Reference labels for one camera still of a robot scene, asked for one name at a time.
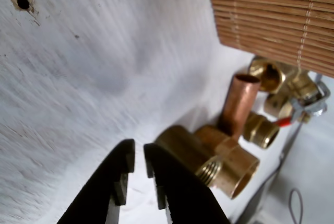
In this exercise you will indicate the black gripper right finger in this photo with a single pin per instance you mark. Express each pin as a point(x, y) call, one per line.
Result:
point(182, 198)

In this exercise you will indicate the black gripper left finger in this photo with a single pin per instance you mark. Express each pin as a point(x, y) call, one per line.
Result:
point(104, 182)

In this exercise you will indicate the bamboo slat box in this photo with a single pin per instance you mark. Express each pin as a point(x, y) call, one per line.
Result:
point(261, 12)

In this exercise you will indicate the dark brass sleeve fitting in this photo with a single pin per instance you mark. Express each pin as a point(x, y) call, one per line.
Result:
point(177, 145)

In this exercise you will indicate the brass hex threaded adapter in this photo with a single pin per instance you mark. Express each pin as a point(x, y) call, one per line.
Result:
point(235, 161)

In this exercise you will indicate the brass hex nipple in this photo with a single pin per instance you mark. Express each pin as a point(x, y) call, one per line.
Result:
point(258, 130)

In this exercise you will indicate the white painted plywood board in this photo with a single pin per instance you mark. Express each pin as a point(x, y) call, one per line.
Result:
point(91, 77)

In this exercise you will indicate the copper pipe piece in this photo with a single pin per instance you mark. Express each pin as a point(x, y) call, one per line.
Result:
point(240, 101)

